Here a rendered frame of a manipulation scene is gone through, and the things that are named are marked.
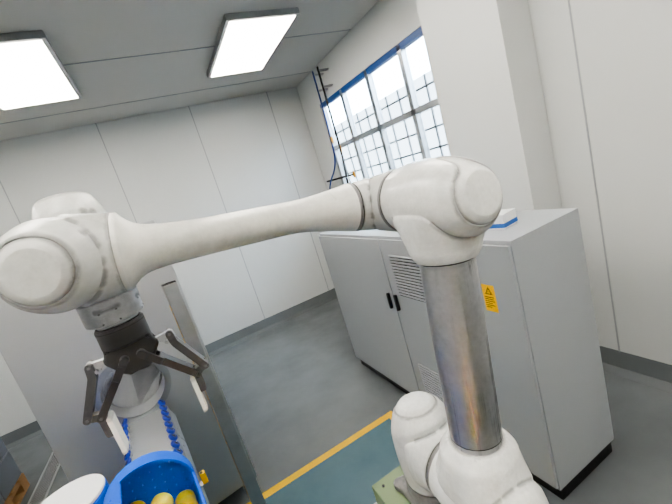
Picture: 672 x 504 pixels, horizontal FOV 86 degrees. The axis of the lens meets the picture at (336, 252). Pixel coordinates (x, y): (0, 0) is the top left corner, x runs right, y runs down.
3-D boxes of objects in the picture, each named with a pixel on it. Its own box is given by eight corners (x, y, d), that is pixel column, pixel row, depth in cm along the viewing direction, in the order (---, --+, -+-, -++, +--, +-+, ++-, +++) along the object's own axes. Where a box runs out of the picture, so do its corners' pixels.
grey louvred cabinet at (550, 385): (396, 343, 401) (361, 218, 372) (616, 450, 208) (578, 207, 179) (356, 365, 380) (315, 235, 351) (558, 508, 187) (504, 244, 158)
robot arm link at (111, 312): (130, 281, 56) (146, 316, 57) (135, 274, 64) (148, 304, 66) (63, 305, 53) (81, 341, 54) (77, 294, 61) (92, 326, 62)
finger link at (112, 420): (110, 418, 59) (105, 420, 59) (128, 453, 61) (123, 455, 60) (113, 409, 62) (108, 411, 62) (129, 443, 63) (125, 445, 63)
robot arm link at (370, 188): (337, 178, 79) (366, 170, 67) (405, 169, 86) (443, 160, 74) (345, 237, 81) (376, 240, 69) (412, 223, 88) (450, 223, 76)
